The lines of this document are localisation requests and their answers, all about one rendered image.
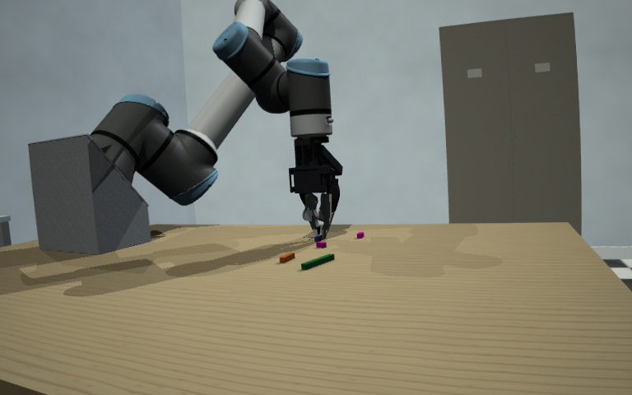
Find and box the orange rod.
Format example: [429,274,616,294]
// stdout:
[280,253,295,263]

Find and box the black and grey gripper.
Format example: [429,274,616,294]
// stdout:
[289,137,340,239]

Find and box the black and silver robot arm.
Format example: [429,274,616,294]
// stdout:
[90,0,333,206]

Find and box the green rod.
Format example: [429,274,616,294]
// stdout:
[301,254,334,270]

